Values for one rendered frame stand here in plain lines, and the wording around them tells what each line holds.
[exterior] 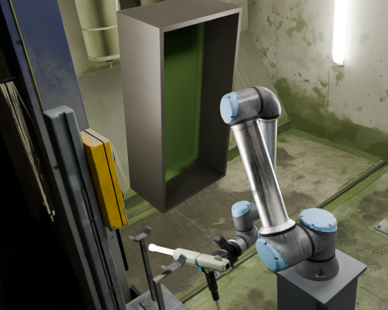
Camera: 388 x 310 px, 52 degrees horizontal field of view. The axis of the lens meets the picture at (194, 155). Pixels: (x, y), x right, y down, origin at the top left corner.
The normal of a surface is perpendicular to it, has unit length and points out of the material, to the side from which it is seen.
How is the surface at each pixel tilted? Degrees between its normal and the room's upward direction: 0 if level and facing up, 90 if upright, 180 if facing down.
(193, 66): 101
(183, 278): 0
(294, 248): 63
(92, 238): 90
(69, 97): 90
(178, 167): 12
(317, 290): 0
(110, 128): 57
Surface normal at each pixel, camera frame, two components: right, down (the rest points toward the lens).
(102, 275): 0.61, 0.30
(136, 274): -0.11, -0.88
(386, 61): -0.78, 0.36
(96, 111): 0.45, -0.23
